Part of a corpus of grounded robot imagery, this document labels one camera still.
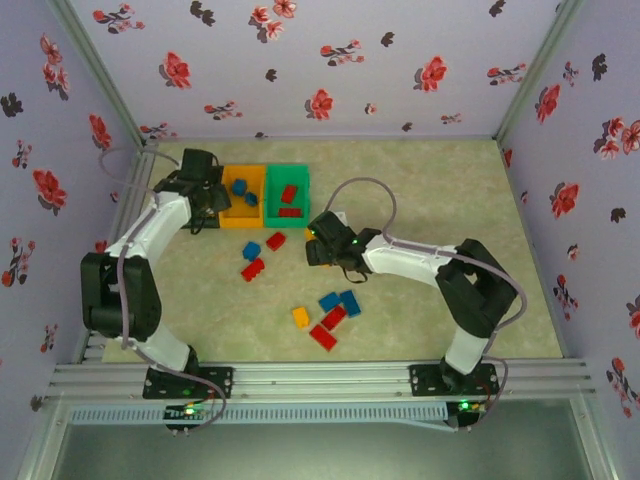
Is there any orange plastic container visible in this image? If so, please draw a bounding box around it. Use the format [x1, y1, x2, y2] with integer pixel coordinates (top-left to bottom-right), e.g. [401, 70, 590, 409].
[219, 163, 266, 231]

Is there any green plastic container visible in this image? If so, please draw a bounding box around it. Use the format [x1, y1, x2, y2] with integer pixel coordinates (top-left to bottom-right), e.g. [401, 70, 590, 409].
[263, 163, 311, 230]

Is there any small circuit board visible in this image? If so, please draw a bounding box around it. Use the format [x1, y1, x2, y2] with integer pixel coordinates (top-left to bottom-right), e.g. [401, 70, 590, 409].
[446, 397, 489, 434]
[163, 401, 217, 437]

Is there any grey right arm cable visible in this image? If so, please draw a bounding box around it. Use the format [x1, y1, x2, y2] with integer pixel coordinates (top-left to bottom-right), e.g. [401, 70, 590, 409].
[323, 177, 529, 434]

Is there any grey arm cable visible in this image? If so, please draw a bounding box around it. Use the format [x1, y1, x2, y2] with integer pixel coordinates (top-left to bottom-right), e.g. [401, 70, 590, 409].
[323, 177, 529, 434]
[98, 146, 226, 434]

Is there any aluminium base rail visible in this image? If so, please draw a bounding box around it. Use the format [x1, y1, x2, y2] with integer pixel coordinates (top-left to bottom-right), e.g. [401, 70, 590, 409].
[47, 362, 599, 401]

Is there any aluminium frame post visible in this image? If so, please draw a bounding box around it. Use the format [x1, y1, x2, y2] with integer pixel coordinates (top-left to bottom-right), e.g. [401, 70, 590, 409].
[492, 0, 586, 144]
[44, 0, 159, 161]

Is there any grey left arm cable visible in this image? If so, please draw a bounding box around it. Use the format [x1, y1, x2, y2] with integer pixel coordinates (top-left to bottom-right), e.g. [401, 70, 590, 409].
[98, 146, 226, 434]

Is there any grey slotted cable duct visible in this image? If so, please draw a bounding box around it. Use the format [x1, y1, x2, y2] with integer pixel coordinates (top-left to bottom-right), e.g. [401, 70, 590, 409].
[67, 405, 449, 426]

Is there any aluminium side rail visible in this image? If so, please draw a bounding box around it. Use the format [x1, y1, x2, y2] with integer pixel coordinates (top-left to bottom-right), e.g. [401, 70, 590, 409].
[14, 142, 161, 480]

